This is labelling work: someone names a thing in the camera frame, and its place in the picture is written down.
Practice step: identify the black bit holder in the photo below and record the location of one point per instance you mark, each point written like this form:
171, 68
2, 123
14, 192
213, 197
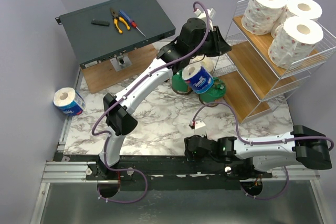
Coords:
100, 23

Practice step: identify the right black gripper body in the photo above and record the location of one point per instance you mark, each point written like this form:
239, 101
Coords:
187, 148

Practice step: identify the blue Tempo tissue roll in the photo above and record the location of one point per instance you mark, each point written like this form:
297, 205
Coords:
197, 78

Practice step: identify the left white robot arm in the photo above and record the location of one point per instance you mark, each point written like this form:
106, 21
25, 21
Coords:
195, 38

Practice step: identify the floral roll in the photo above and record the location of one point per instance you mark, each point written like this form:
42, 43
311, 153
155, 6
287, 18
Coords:
261, 15
296, 39
303, 8

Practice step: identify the floral roll front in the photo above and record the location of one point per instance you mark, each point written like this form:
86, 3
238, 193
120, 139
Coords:
303, 8

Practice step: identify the blue red screwdriver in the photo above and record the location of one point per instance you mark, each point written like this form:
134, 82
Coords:
131, 22

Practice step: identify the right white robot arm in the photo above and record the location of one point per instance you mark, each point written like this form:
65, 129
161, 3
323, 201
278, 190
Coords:
302, 145

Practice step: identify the blue wrapped roll far left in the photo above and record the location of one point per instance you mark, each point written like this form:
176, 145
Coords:
69, 101

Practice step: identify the green wrapped roll right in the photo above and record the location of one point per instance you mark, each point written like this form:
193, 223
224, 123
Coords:
215, 93

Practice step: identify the yellow handled pliers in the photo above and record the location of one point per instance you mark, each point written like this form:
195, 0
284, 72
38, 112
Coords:
116, 19

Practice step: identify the middle wooden shelf board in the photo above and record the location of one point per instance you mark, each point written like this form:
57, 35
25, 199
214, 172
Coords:
258, 74

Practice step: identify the dark grey rack chassis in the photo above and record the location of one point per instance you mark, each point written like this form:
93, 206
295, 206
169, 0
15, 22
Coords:
110, 29

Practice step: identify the floral roll back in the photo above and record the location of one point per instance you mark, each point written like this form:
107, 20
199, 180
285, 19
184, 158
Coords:
296, 39

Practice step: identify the bottom wooden shelf board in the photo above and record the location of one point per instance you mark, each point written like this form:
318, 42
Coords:
241, 98

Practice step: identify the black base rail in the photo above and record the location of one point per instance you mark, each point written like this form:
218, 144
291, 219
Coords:
173, 173

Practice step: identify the wooden shelf board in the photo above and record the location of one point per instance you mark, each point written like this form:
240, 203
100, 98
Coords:
258, 74
261, 44
241, 98

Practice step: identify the top wooden shelf board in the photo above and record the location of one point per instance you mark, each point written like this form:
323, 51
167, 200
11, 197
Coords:
261, 44

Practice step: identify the wooden board under chassis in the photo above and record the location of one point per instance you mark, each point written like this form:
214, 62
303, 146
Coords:
110, 72

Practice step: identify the cream wrapped roll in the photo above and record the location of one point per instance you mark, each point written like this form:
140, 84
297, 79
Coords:
206, 62

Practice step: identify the green wrapped roll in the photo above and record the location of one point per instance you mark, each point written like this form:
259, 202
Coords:
215, 93
179, 86

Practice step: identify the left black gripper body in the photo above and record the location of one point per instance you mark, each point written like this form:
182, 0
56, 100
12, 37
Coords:
210, 48

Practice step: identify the green wrapped roll left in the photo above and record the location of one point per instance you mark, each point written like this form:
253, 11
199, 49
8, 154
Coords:
179, 86

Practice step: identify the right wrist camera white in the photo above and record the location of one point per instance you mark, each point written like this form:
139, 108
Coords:
199, 128

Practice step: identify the white wire shelf rack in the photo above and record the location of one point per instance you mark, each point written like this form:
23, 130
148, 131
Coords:
326, 47

